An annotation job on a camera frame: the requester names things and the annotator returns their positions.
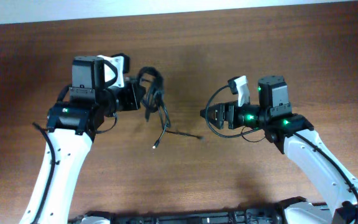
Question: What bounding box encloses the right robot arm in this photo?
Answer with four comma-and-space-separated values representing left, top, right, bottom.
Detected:
200, 75, 358, 223

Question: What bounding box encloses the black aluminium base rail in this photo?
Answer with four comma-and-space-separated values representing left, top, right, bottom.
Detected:
68, 208, 284, 224

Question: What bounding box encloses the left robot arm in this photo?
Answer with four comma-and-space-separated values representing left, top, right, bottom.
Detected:
21, 54, 145, 223

